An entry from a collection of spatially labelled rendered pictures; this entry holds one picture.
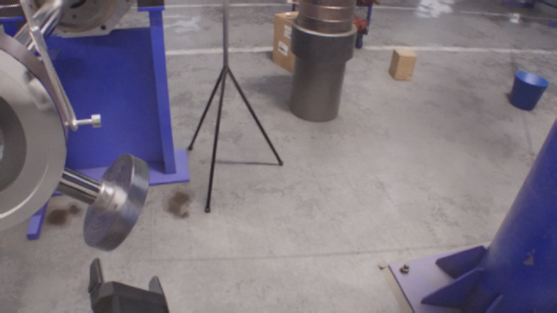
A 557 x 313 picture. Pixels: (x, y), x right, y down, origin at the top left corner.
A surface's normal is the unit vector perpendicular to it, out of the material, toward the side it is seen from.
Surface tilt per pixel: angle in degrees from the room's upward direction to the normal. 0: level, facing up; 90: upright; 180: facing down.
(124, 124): 90
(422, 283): 0
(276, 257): 0
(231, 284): 0
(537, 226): 90
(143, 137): 90
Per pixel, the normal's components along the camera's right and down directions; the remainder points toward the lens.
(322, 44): -0.18, 0.56
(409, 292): 0.07, -0.81
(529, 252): -0.84, 0.27
